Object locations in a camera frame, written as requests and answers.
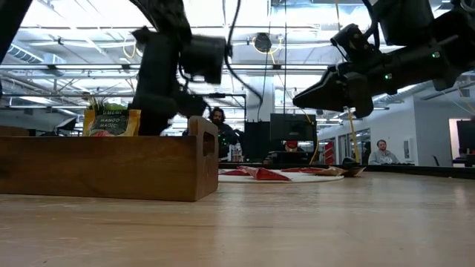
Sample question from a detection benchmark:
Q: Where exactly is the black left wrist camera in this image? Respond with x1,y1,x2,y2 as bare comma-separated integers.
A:
180,34,229,86

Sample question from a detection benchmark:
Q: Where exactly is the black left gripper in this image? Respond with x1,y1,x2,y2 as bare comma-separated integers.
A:
128,32,209,136

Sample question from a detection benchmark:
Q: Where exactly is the silver ventilation duct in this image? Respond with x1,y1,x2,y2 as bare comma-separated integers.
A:
365,79,446,109

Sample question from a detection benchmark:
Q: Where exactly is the black ceiling cable reel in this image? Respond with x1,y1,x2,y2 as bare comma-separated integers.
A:
253,32,275,54

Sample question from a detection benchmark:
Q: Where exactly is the black metal rig frame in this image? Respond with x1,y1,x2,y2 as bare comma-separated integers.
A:
202,92,247,165

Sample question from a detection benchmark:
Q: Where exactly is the person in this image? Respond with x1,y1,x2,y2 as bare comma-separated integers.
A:
367,139,402,166
207,106,242,160
282,139,304,154

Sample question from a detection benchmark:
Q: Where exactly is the black computer monitor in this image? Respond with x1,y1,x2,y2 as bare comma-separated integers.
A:
269,113,318,142

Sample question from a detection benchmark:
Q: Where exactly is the black tower cabinet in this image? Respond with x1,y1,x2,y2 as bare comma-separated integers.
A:
243,121,272,163

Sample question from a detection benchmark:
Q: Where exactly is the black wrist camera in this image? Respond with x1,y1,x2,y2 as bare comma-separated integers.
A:
329,23,377,65
180,34,229,86

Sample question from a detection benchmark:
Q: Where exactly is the tan vanilla tea packet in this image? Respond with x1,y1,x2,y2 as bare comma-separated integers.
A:
309,166,349,177

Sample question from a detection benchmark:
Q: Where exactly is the dark wall screen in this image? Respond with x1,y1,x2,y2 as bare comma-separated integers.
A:
456,119,475,150

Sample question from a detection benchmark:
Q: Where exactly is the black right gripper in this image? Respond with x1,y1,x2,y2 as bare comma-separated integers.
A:
292,50,428,120

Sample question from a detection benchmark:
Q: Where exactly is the yellow hanging cable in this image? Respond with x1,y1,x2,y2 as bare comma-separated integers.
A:
346,107,361,165

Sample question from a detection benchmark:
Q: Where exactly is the brown wooden tea box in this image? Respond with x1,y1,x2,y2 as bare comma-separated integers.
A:
0,115,220,203

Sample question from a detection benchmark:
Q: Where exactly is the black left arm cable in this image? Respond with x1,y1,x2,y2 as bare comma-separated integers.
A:
222,0,263,103

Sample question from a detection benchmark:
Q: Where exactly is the succulent in white patterned pot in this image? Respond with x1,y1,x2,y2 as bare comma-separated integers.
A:
86,95,129,113

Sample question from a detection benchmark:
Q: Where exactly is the white round plate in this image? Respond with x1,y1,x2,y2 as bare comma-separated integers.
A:
217,171,345,185

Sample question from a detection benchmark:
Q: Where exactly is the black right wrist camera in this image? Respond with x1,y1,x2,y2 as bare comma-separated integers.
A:
329,23,377,65

